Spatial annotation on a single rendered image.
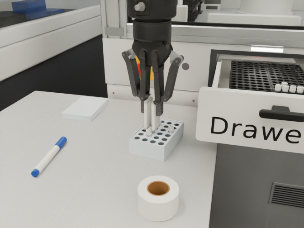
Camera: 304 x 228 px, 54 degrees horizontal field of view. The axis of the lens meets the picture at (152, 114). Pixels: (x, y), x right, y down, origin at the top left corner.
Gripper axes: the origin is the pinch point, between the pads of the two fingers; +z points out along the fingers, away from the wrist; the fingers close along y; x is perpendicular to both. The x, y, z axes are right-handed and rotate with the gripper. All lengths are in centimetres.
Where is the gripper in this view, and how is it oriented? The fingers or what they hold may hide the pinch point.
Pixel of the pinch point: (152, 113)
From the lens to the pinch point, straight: 65.8
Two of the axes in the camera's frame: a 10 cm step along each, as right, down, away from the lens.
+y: 9.1, 1.8, -3.7
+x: 4.1, -3.9, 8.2
